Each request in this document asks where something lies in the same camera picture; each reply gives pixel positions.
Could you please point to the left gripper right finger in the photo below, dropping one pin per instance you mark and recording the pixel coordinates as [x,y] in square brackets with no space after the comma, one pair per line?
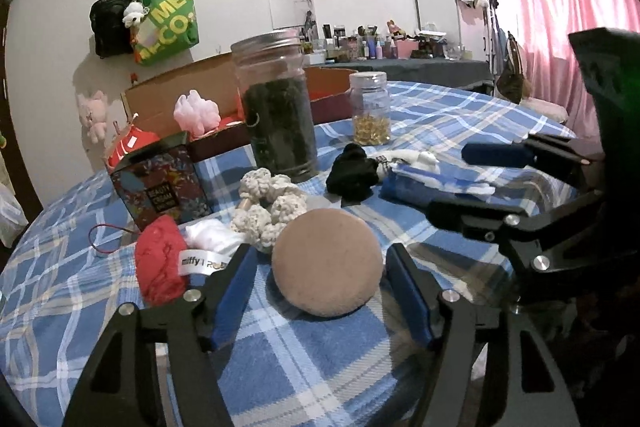
[522,387]

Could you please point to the dark cloth side table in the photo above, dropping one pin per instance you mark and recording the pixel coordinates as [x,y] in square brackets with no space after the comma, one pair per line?
[459,74]

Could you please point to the large glass jar dark tea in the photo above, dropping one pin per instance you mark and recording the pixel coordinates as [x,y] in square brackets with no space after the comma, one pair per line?
[272,84]

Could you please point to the pink curtain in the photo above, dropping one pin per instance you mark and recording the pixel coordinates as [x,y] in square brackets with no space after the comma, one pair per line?
[550,63]

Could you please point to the white plush dog keychain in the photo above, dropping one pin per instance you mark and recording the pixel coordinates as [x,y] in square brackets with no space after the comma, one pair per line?
[134,13]

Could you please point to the green tote bag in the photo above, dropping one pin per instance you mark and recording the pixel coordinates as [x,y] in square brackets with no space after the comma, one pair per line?
[169,28]

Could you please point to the dark patterned gift box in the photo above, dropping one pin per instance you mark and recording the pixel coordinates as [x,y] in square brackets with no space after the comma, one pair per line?
[158,181]

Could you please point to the brown hanging handbag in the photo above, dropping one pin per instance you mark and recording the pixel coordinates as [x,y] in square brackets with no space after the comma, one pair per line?
[512,84]

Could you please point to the round tan powder puff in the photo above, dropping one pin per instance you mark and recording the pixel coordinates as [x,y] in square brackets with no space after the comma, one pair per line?
[327,263]

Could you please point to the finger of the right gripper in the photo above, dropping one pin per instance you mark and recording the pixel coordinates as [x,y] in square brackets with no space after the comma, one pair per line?
[473,220]
[575,162]

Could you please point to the white miffy cloth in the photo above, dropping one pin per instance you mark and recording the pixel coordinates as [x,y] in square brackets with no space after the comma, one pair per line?
[210,246]

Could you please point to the white fluffy bunny keychain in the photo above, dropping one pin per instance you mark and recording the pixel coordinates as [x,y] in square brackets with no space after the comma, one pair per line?
[388,159]

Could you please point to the cream crochet scrunchie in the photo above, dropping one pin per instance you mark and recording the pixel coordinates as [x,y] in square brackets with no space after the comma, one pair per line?
[268,203]

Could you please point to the pink plush bunny on wall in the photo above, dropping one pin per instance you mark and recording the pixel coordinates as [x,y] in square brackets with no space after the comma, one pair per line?
[92,111]

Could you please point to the pink white bath pouf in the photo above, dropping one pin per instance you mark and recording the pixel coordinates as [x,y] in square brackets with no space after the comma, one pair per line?
[196,115]

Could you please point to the black backpack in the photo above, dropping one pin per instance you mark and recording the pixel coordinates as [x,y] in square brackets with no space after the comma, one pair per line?
[111,36]

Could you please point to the red plush towel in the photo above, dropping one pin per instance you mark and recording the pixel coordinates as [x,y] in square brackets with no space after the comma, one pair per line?
[157,257]

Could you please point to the cardboard box red lining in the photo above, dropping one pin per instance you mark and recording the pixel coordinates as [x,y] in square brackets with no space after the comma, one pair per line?
[150,106]

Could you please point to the small glass jar yellow contents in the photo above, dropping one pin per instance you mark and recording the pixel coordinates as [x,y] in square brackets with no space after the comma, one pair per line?
[370,101]

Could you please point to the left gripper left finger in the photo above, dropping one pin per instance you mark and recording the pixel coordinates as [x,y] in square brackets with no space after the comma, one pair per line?
[119,385]

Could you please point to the black fabric scrunchie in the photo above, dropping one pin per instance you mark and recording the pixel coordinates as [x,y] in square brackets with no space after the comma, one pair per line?
[353,174]

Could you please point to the blue white cloth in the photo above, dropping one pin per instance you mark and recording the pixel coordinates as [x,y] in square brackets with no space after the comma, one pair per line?
[417,187]

